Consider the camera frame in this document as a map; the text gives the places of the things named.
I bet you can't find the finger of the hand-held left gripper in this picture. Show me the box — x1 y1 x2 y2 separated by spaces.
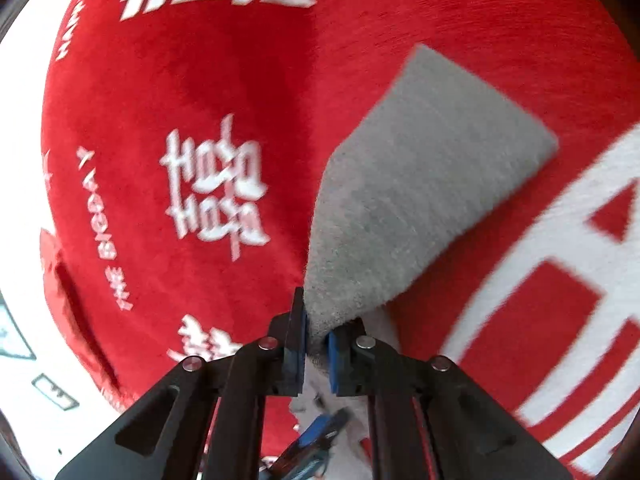
272 407 353 476

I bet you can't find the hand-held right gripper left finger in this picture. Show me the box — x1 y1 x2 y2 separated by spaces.
55 287 308 480

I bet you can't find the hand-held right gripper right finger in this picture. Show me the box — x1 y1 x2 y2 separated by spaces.
325 317 576 480

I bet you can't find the grey fleece cloth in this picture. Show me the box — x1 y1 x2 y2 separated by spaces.
302 44 560 361

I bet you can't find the red printed blanket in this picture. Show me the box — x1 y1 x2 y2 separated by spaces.
40 0 640 480

